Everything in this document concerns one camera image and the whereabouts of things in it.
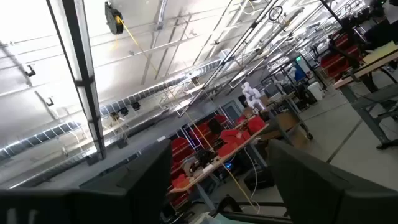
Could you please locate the black ceiling cable reel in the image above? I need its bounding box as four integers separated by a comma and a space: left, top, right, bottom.
104, 1, 125, 35

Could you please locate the white bucket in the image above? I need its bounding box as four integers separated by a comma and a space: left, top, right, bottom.
307, 81, 325, 101

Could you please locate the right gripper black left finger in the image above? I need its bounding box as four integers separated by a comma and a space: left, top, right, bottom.
0, 139, 174, 224

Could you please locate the wooden workbench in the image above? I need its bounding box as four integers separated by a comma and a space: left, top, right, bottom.
169, 123, 271, 195
333, 42, 398, 150

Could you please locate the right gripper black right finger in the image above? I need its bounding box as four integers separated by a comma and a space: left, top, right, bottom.
267, 139, 398, 224

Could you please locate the wooden top workbench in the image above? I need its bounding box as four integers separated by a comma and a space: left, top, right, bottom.
333, 42, 398, 150

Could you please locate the black floor box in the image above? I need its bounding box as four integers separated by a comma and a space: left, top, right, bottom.
244, 167, 276, 191

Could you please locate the brown cardboard box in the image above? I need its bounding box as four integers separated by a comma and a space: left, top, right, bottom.
261, 111, 312, 150

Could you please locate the white floor cable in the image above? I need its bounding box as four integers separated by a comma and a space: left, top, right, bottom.
244, 147, 261, 215

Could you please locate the yellow hanging power cable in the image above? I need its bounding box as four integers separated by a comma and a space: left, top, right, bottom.
114, 15, 261, 215

